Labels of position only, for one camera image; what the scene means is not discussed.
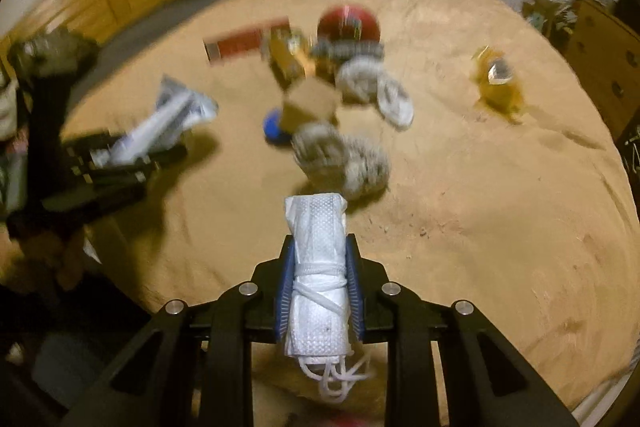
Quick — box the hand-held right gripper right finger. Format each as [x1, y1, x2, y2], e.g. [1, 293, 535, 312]
[344, 234, 578, 427]

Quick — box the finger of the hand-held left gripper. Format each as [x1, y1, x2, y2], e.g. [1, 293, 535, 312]
[82, 143, 190, 188]
[62, 133, 118, 160]

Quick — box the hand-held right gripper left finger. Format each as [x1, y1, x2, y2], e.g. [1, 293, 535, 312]
[60, 234, 297, 427]

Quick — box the white face mask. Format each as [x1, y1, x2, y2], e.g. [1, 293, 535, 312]
[284, 192, 373, 403]

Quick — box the white blue plastic packet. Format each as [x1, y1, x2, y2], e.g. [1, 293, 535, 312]
[102, 76, 221, 168]

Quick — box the gold foil packet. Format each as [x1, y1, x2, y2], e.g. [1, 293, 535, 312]
[262, 27, 318, 85]

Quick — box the white crumpled cloth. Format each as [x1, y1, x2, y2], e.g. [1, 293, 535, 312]
[0, 74, 23, 142]

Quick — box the grey knitted sock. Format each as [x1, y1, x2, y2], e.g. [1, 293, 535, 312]
[290, 122, 346, 180]
[340, 142, 391, 200]

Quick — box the blue bottle cap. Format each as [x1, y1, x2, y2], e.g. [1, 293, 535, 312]
[262, 108, 293, 145]

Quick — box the red carton box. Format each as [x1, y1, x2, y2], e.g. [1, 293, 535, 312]
[202, 16, 292, 64]

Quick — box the small cardboard box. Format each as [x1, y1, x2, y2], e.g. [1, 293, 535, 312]
[280, 77, 343, 132]

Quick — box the white sock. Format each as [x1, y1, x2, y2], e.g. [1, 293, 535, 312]
[377, 74, 416, 130]

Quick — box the grey fuzzy sock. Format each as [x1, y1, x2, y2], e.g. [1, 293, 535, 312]
[335, 59, 381, 105]

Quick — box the yellow plastic packet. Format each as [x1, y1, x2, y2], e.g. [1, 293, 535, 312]
[470, 47, 526, 122]

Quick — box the small wooden chair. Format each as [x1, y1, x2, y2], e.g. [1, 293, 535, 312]
[520, 0, 573, 40]

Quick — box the wooden dresser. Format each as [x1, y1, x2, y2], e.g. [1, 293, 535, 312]
[562, 0, 638, 142]

